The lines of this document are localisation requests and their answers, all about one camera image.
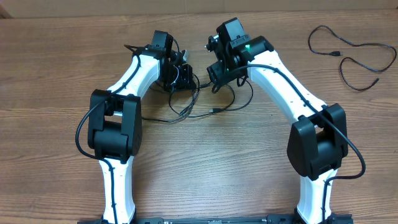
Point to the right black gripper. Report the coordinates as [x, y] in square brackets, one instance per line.
[216, 73]

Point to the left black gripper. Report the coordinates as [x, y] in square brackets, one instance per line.
[186, 83]

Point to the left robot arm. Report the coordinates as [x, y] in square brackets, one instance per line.
[115, 118]

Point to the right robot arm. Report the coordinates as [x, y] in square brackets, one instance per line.
[316, 145]

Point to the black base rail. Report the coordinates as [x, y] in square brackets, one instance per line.
[270, 219]

